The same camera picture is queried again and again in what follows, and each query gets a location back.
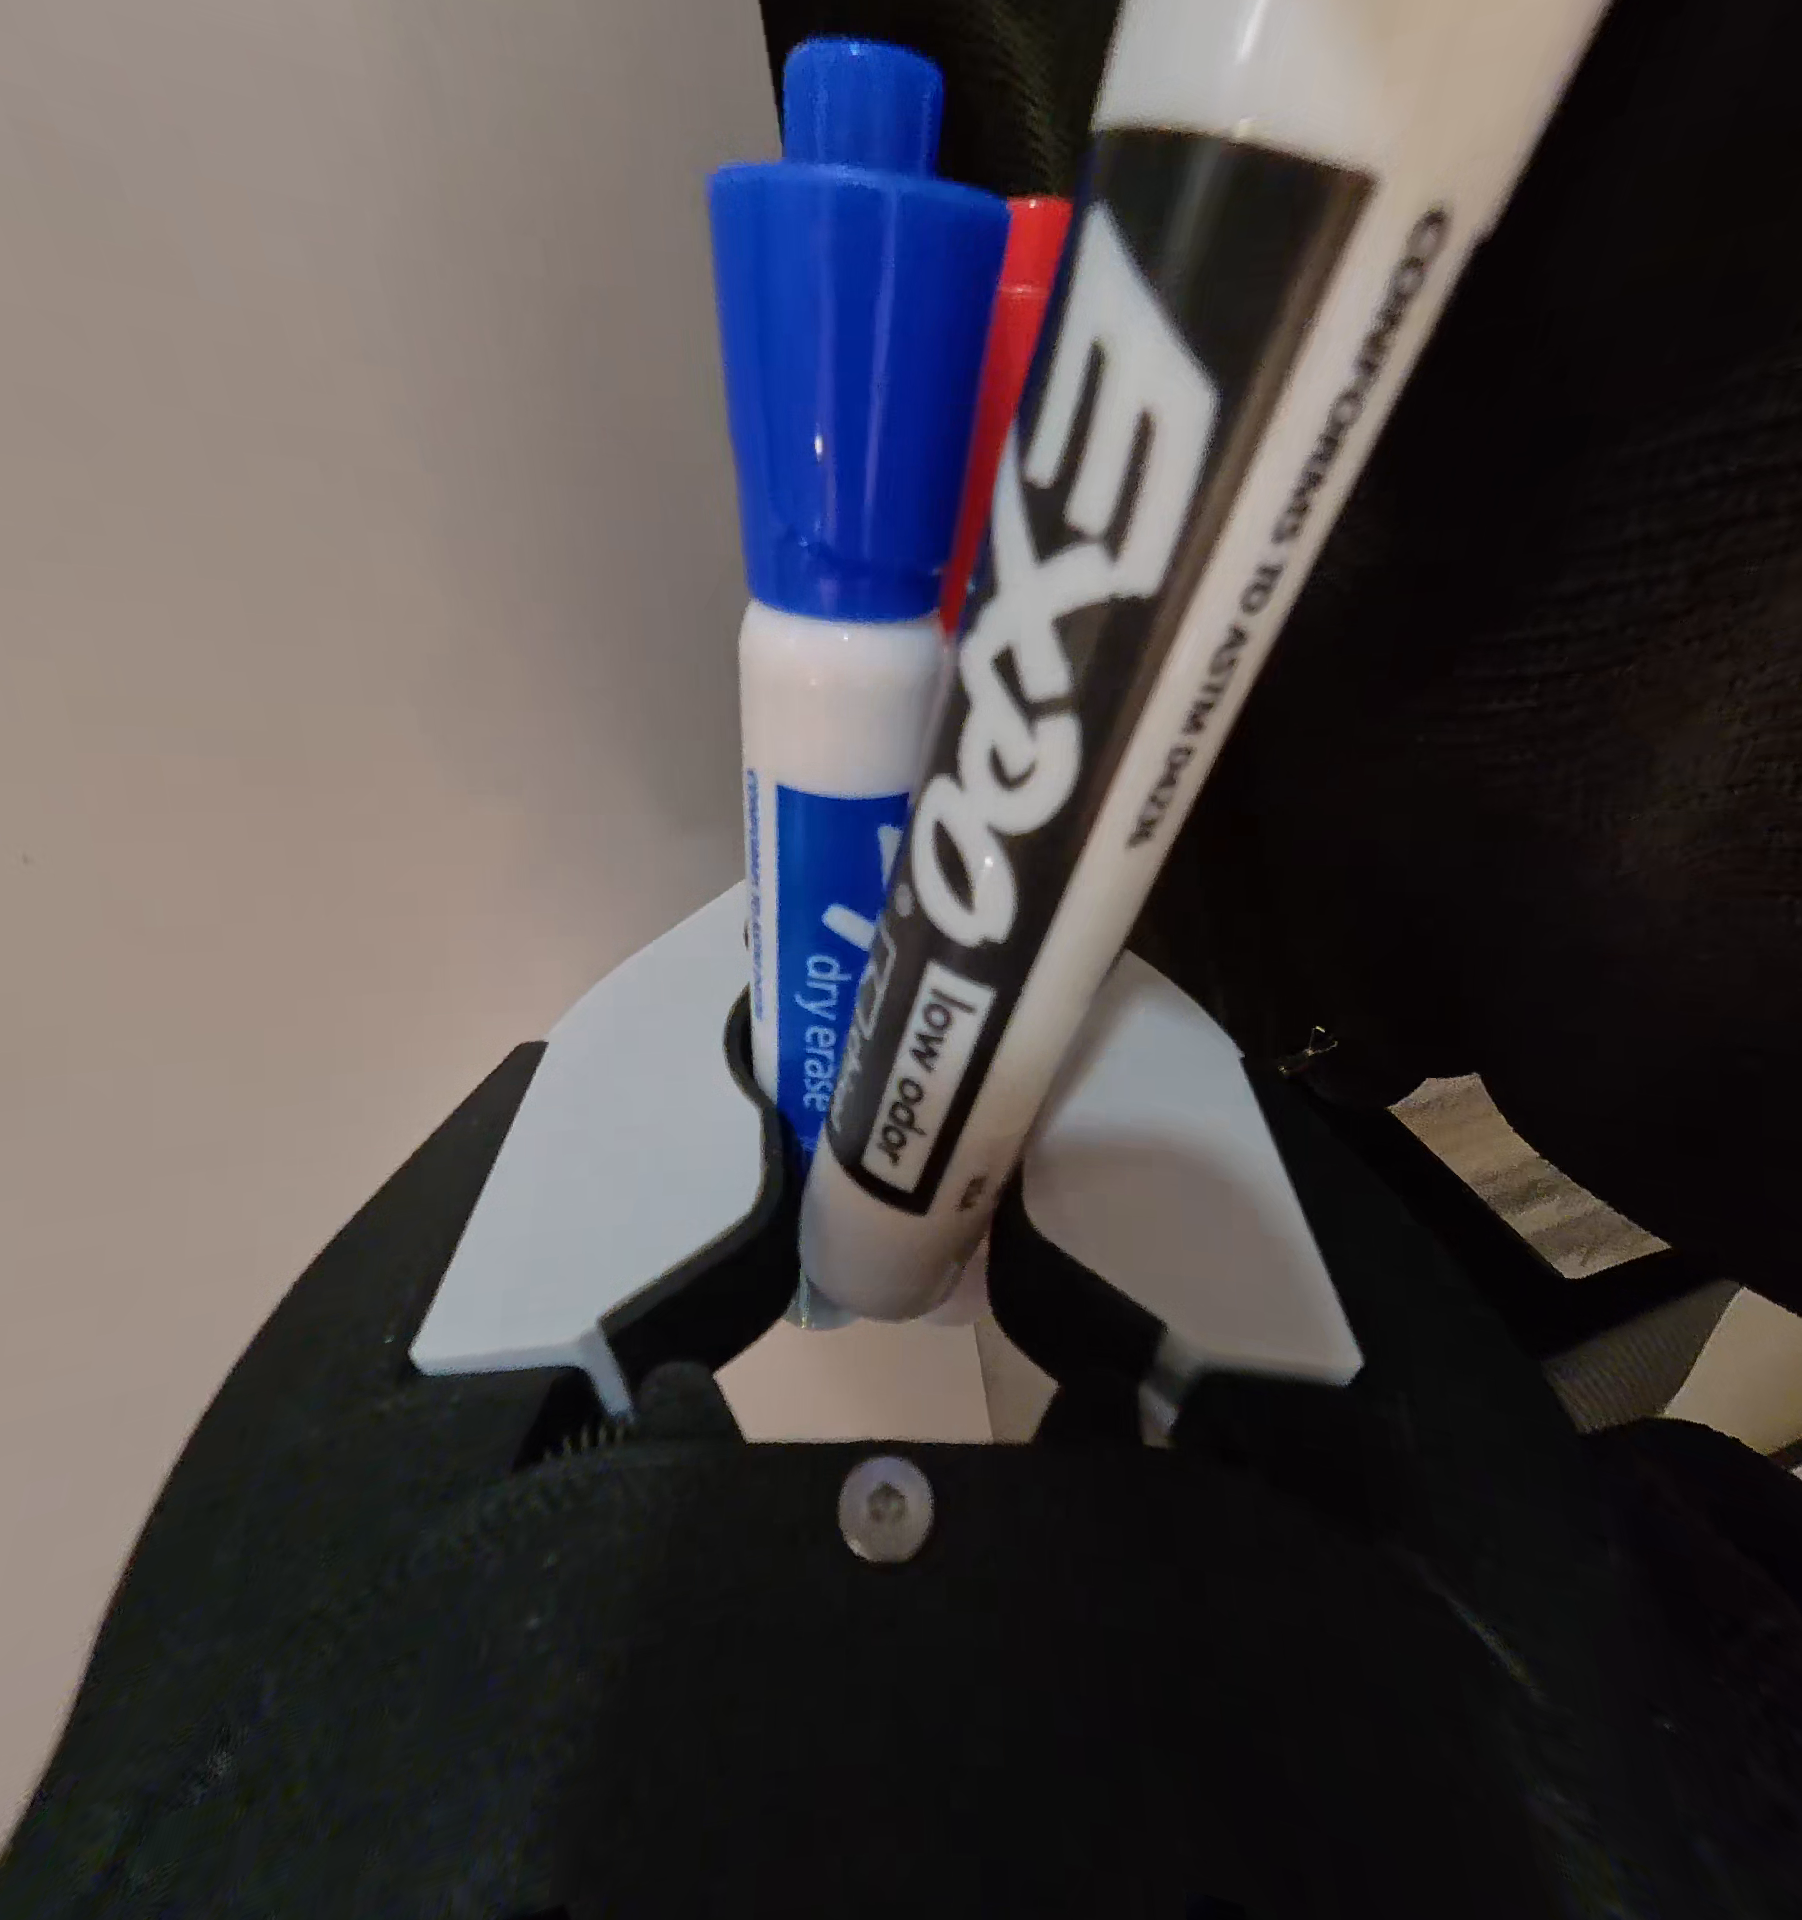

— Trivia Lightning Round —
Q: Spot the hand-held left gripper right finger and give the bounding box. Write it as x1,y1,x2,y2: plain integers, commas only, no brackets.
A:
989,977,1367,1436

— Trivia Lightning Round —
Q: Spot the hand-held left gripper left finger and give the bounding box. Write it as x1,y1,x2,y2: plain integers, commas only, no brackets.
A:
408,886,778,1417

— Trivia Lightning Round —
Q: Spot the black dry erase marker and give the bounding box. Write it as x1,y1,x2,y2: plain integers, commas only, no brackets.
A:
802,0,1613,1323

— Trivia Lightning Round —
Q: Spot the blue dry erase marker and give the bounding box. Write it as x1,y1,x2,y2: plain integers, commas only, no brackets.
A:
706,43,1012,1334

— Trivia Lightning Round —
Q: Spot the red dry erase marker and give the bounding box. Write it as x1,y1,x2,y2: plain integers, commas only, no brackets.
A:
934,195,1076,636

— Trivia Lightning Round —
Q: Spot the black office chair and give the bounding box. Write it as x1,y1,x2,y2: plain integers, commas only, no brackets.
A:
1350,1094,1802,1463

